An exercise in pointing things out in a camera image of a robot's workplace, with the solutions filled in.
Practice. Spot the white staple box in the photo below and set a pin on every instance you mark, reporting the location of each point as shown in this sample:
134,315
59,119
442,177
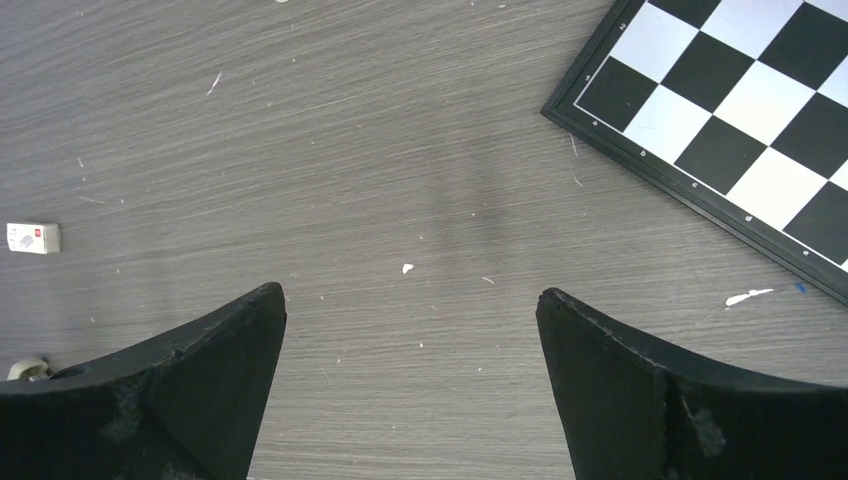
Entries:
41,239

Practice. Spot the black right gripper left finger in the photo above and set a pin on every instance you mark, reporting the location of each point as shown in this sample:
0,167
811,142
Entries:
185,404

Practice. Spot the black white chessboard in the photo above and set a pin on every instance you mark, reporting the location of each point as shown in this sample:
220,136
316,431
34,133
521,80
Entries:
738,109

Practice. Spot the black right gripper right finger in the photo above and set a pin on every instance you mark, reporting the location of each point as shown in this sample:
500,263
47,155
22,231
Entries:
634,406

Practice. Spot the cream beige stapler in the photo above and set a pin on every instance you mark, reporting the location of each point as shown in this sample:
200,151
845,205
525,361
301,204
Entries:
29,369

